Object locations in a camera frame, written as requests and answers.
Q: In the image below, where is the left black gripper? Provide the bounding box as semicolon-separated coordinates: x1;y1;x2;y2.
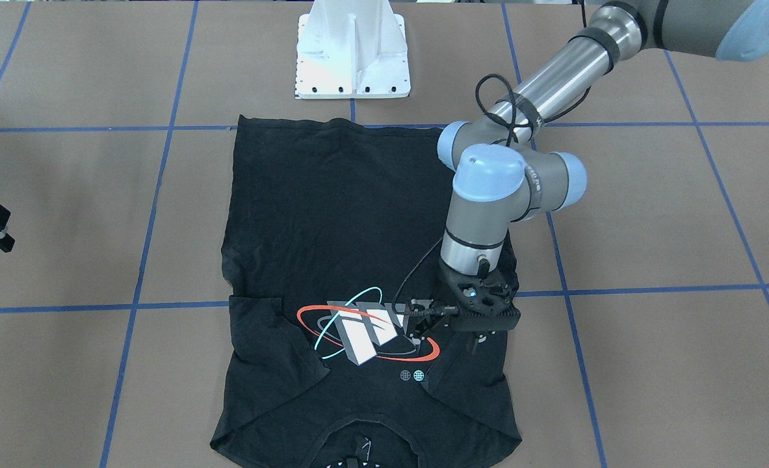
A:
407;261;521;356

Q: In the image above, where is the black graphic t-shirt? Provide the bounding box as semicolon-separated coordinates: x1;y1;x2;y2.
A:
210;116;521;467

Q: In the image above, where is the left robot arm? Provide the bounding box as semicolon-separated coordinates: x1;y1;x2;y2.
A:
403;1;769;352

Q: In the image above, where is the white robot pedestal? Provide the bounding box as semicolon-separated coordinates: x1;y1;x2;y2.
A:
294;1;411;99

